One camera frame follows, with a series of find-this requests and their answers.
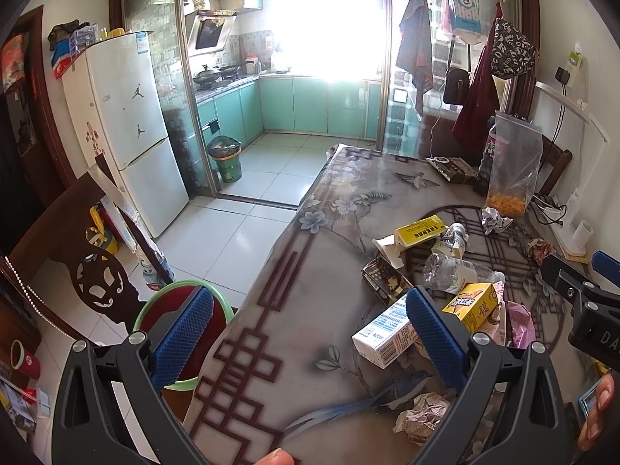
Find yellow toy truck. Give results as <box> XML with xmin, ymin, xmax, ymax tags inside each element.
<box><xmin>85</xmin><ymin>207</ymin><xmax>119</xmax><ymax>254</ymax></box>

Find patterned hanging tote bag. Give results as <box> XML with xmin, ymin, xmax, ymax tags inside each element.
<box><xmin>491</xmin><ymin>18</ymin><xmax>537</xmax><ymax>80</ymax></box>

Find dark carved wooden chair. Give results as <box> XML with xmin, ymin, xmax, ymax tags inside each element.
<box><xmin>1</xmin><ymin>157</ymin><xmax>173</xmax><ymax>340</ymax></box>

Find black wok on stove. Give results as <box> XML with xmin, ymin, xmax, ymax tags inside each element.
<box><xmin>192</xmin><ymin>66</ymin><xmax>222</xmax><ymax>89</ymax></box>

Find black hanging shoulder bag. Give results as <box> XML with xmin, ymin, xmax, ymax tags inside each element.
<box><xmin>443</xmin><ymin>36</ymin><xmax>471</xmax><ymax>106</ymax></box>

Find crushed clear plastic bottle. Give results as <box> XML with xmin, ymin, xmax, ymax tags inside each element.
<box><xmin>422</xmin><ymin>222</ymin><xmax>505</xmax><ymax>295</ymax></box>

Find range hood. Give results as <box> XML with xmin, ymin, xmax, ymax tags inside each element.
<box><xmin>185</xmin><ymin>0</ymin><xmax>238</xmax><ymax>57</ymax></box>

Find clear bag of orange snacks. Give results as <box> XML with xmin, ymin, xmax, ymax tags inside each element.
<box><xmin>486</xmin><ymin>112</ymin><xmax>543</xmax><ymax>219</ymax></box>

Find white desk lamp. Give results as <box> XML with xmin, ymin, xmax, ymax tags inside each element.
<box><xmin>534</xmin><ymin>81</ymin><xmax>610</xmax><ymax>258</ymax></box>

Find person's right hand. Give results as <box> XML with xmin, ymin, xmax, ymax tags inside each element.
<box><xmin>578</xmin><ymin>373</ymin><xmax>615</xmax><ymax>451</ymax></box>

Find white two-door refrigerator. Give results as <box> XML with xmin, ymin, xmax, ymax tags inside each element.
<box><xmin>61</xmin><ymin>31</ymin><xmax>189</xmax><ymax>237</ymax></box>

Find silver foil wrapper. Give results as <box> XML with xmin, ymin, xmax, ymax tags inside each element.
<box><xmin>481</xmin><ymin>207</ymin><xmax>513</xmax><ymax>235</ymax></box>

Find hanging plaid cloth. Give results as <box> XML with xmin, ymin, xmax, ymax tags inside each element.
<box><xmin>396</xmin><ymin>0</ymin><xmax>434</xmax><ymax>118</ymax></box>

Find yellow snack box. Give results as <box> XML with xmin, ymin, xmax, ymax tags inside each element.
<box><xmin>443</xmin><ymin>283</ymin><xmax>498</xmax><ymax>333</ymax></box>

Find white paper cup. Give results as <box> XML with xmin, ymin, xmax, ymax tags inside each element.
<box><xmin>571</xmin><ymin>219</ymin><xmax>593</xmax><ymax>255</ymax></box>

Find green kitchen trash can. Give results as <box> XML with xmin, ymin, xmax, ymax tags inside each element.
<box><xmin>207</xmin><ymin>136</ymin><xmax>242</xmax><ymax>184</ymax></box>

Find teal kitchen cabinets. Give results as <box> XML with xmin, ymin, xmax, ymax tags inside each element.
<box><xmin>195</xmin><ymin>74</ymin><xmax>381</xmax><ymax>146</ymax></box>

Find red paper wrapper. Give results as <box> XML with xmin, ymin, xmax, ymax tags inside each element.
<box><xmin>525</xmin><ymin>238</ymin><xmax>556</xmax><ymax>267</ymax></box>

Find hanging dark red garment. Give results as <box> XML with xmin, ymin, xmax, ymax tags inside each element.
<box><xmin>452</xmin><ymin>1</ymin><xmax>503</xmax><ymax>165</ymax></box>

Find person's left hand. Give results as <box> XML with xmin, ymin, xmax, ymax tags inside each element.
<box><xmin>254</xmin><ymin>448</ymin><xmax>294</xmax><ymax>465</ymax></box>

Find floral patterned tablecloth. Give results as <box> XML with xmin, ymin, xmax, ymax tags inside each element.
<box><xmin>184</xmin><ymin>147</ymin><xmax>592</xmax><ymax>464</ymax></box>

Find dark patterned small box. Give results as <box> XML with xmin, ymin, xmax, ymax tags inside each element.
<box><xmin>360</xmin><ymin>256</ymin><xmax>413</xmax><ymax>307</ymax></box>

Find dark snack packet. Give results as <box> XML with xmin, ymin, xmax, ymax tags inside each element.
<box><xmin>425</xmin><ymin>157</ymin><xmax>477</xmax><ymax>184</ymax></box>

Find brown paper wrapper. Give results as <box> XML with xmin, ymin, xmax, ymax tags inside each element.
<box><xmin>392</xmin><ymin>393</ymin><xmax>451</xmax><ymax>447</ymax></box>

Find wooden chair behind table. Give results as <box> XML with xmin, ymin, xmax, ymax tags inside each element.
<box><xmin>537</xmin><ymin>136</ymin><xmax>573</xmax><ymax>196</ymax></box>

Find red bin with green rim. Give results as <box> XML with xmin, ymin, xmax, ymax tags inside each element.
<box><xmin>129</xmin><ymin>280</ymin><xmax>234</xmax><ymax>391</ymax></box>

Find pink plastic bag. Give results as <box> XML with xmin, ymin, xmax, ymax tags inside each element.
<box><xmin>505</xmin><ymin>301</ymin><xmax>536</xmax><ymax>350</ymax></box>

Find white milk carton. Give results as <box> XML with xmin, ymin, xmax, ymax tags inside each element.
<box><xmin>352</xmin><ymin>296</ymin><xmax>417</xmax><ymax>370</ymax></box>

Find black power cable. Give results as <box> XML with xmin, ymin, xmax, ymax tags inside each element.
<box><xmin>529</xmin><ymin>194</ymin><xmax>568</xmax><ymax>227</ymax></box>

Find yellow medicine box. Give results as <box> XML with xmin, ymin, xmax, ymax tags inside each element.
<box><xmin>394</xmin><ymin>214</ymin><xmax>447</xmax><ymax>249</ymax></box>

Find teal photo card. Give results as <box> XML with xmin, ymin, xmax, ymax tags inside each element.
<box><xmin>578</xmin><ymin>380</ymin><xmax>600</xmax><ymax>419</ymax></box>

